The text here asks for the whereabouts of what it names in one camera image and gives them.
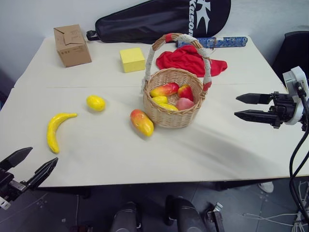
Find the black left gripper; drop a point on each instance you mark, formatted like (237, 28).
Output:
(10, 187)

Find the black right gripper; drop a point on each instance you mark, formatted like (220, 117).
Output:
(285, 108)

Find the yellow banana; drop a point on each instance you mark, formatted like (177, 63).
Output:
(52, 131)

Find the black chair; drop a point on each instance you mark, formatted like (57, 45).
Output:
(293, 52)

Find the pink peach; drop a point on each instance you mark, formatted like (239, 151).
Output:
(184, 104)

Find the red apple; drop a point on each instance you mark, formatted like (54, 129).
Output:
(186, 92)

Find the blue patterned long box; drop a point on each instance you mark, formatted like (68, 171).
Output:
(224, 42)

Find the white shoe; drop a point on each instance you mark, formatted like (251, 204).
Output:
(266, 186)

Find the red cloth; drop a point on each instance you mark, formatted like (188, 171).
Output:
(183, 60)

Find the yellow starfruit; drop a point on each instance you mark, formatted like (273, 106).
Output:
(169, 107)

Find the yellow lemon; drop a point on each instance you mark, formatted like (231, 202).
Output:
(96, 103)

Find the long red-yellow mango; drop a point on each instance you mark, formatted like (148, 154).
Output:
(164, 90)

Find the small yellow mango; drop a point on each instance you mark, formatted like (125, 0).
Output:
(159, 99)

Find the dark rounded shape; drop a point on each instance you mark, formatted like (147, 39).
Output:
(184, 215)
(125, 218)

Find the orange-yellow mango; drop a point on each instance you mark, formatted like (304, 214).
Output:
(142, 122)

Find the brown cardboard box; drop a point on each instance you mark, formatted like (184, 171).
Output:
(72, 47)

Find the yellow foam block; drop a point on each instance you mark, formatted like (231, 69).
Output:
(132, 60)

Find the black racket bag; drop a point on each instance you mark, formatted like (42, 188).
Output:
(154, 21)

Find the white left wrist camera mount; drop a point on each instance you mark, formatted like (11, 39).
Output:
(3, 202)

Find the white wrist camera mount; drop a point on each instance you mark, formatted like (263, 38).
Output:
(3, 202)
(293, 77)

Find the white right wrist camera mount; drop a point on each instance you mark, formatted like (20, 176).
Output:
(293, 77)

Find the black table frame bar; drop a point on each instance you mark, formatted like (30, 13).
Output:
(239, 184)

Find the metal bracket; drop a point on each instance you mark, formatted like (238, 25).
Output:
(216, 216)

